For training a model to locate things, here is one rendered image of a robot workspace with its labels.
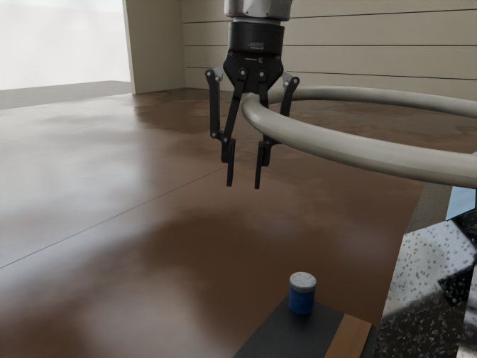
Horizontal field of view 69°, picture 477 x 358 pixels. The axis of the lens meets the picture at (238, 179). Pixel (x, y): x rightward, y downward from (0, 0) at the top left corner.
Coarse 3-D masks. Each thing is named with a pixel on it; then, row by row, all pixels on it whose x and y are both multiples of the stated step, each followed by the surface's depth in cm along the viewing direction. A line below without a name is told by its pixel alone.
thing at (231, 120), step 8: (240, 72) 47; (240, 80) 47; (240, 88) 48; (240, 96) 48; (232, 104) 49; (232, 112) 50; (232, 120) 50; (224, 128) 51; (232, 128) 51; (224, 136) 51
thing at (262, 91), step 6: (258, 72) 47; (264, 72) 47; (258, 78) 47; (264, 78) 47; (258, 84) 48; (264, 84) 47; (264, 90) 48; (264, 96) 48; (264, 102) 49; (264, 138) 51; (270, 138) 51; (264, 144) 51
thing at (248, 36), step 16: (240, 32) 44; (256, 32) 43; (272, 32) 44; (240, 48) 44; (256, 48) 44; (272, 48) 44; (224, 64) 47; (240, 64) 47; (256, 64) 47; (272, 64) 47; (256, 80) 48; (272, 80) 48
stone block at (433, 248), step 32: (448, 192) 56; (416, 224) 52; (448, 224) 46; (416, 256) 48; (448, 256) 43; (416, 288) 45; (448, 288) 41; (384, 320) 47; (416, 320) 43; (448, 320) 39; (384, 352) 45; (416, 352) 41; (448, 352) 38
